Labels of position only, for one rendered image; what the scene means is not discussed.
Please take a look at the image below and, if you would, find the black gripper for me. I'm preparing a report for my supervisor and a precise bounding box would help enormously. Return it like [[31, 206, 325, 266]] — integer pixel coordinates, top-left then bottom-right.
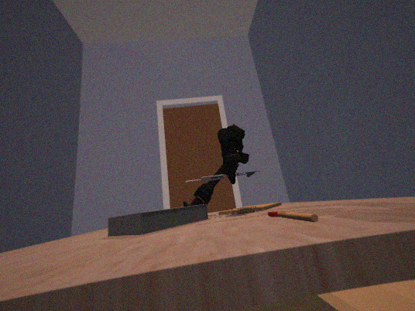
[[221, 147, 241, 184]]

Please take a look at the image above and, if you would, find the light wooden board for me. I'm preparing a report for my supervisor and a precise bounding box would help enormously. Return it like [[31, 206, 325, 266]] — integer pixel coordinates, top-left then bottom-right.
[[219, 202, 282, 215]]

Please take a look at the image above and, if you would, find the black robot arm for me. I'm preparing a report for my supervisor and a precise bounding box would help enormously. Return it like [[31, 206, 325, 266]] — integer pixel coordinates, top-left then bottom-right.
[[188, 125, 249, 206]]

